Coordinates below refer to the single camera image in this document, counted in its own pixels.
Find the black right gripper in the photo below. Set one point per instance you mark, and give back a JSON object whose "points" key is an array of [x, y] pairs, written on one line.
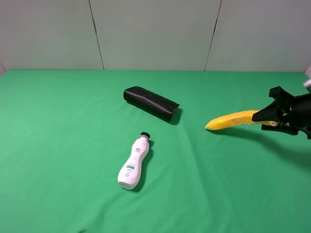
{"points": [[291, 113]]}

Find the yellow banana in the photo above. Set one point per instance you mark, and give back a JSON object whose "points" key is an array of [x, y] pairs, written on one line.
{"points": [[235, 119]]}

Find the black rectangular case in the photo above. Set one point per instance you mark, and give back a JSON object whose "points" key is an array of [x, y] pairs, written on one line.
{"points": [[151, 102]]}

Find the white bottle black cap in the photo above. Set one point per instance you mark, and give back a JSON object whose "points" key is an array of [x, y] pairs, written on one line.
{"points": [[130, 173]]}

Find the green table cloth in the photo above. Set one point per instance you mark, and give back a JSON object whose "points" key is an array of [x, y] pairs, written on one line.
{"points": [[65, 135]]}

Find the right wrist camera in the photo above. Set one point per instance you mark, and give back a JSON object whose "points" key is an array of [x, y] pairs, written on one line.
{"points": [[307, 84]]}

